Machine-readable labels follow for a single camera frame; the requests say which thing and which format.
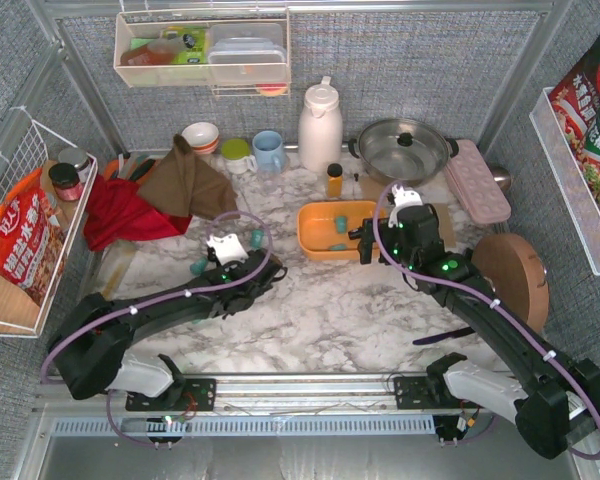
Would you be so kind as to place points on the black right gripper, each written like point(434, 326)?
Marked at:
point(368, 240)

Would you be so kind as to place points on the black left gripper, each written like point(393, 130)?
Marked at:
point(212, 255)

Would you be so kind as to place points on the black coffee capsule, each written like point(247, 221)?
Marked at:
point(355, 234)

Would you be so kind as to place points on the teal coffee capsule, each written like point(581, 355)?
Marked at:
point(338, 247)
point(256, 239)
point(341, 224)
point(198, 267)

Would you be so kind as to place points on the orange plastic basket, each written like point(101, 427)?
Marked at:
point(316, 229)

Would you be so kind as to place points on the brown cardboard piece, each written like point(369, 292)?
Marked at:
point(446, 228)

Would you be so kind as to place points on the brown cloth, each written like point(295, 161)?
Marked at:
point(184, 185)

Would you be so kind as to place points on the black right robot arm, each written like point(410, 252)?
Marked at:
point(553, 401)

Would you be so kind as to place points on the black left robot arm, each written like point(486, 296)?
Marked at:
point(89, 345)

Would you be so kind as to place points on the white mesh basket right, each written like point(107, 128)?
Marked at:
point(579, 202)

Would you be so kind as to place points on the small brown cardboard sheet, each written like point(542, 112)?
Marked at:
point(372, 190)

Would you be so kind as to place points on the orange juice bottle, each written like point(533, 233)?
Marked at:
point(334, 180)

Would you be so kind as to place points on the steel pot with lid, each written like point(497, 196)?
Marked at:
point(403, 150)

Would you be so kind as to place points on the white thermos jug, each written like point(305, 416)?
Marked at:
point(320, 131)

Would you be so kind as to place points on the pink egg tray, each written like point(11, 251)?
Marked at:
point(472, 183)

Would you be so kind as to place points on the blue mug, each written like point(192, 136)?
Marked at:
point(269, 153)

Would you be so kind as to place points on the green lidded white cup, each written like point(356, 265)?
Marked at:
point(237, 156)

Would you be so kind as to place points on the red cloth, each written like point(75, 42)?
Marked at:
point(116, 212)

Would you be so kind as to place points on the round wooden board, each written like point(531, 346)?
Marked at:
point(517, 275)

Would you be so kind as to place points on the steel round object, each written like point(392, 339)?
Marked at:
point(502, 177)

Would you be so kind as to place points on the white orange striped bowl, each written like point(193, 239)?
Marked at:
point(203, 137)

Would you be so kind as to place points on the red jar black lid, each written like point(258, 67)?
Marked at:
point(66, 182)

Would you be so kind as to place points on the glass jar silver lid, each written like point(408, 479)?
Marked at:
point(79, 159)

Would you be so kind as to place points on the orange snack bag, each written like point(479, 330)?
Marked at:
point(31, 239)

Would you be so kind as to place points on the clear plastic containers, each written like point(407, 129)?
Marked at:
point(247, 53)

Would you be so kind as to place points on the green package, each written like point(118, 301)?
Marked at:
point(195, 40)

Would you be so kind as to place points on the orange bottle in rack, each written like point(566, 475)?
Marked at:
point(156, 52)

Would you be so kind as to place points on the red seasoning packet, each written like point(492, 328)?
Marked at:
point(575, 100)

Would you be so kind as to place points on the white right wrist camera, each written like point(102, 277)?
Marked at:
point(402, 198)

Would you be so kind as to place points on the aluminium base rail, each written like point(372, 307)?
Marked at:
point(300, 395)

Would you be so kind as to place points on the cream wall rack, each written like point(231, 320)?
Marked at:
point(136, 28)

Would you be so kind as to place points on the white wire basket left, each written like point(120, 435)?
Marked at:
point(19, 315)

